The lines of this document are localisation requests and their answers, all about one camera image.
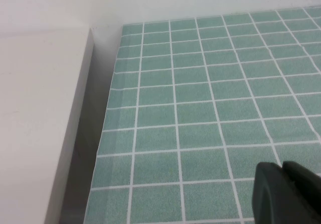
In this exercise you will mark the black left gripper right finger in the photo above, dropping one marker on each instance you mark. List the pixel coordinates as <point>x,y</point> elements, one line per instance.
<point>304,196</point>

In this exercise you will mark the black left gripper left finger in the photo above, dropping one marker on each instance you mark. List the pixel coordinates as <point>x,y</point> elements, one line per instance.
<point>267,194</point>

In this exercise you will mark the white ledge block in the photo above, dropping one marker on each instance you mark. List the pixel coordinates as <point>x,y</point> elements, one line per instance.
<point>37,121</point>

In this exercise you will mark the green tiled tablecloth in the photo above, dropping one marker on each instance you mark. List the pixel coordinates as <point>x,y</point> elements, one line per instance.
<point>200,108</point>

